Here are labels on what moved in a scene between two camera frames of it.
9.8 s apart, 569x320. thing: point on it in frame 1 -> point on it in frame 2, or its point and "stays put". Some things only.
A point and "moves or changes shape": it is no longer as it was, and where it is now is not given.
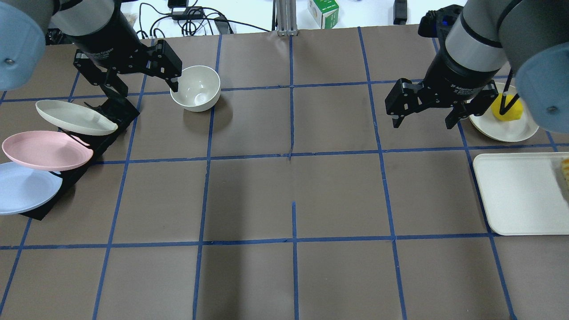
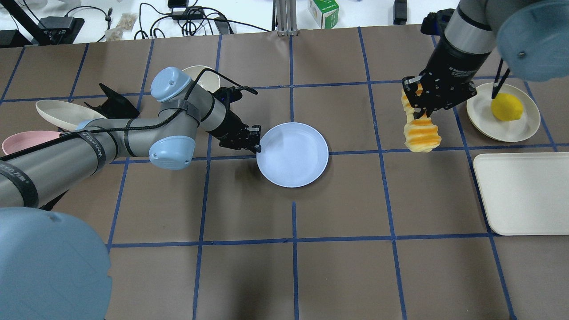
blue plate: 23,189 moves or changes shape
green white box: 325,13 stays put
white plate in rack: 75,117 stays put
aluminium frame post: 286,18 stays put
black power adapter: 190,13 stays put
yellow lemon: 515,113 stays put
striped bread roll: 565,166 -> 421,134
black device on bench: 400,12 stays put
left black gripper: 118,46 -> 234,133
